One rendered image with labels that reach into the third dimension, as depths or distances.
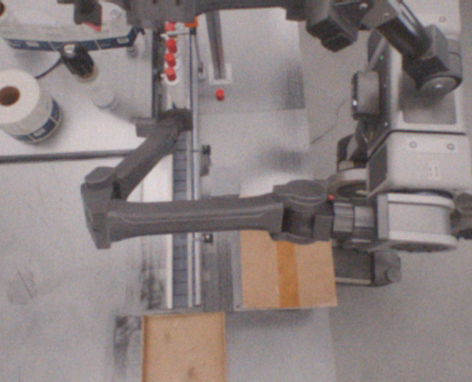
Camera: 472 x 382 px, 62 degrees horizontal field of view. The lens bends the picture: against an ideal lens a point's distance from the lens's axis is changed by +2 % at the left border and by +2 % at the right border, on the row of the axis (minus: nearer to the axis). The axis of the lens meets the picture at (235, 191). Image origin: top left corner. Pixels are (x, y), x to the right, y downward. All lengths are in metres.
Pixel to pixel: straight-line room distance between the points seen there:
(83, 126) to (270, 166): 0.70
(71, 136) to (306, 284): 0.98
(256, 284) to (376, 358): 1.32
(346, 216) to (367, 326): 1.57
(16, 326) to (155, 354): 0.46
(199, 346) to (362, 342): 1.11
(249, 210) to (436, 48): 0.38
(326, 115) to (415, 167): 1.78
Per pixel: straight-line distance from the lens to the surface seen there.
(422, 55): 0.70
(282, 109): 1.51
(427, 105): 0.78
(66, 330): 1.44
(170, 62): 1.33
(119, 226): 0.68
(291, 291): 1.04
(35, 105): 1.46
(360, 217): 0.70
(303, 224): 0.71
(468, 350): 2.42
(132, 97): 1.53
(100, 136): 1.49
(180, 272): 1.29
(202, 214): 0.67
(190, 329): 1.33
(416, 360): 2.32
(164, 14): 0.73
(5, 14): 1.66
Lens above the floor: 2.15
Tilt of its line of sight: 73 degrees down
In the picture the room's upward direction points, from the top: 6 degrees counter-clockwise
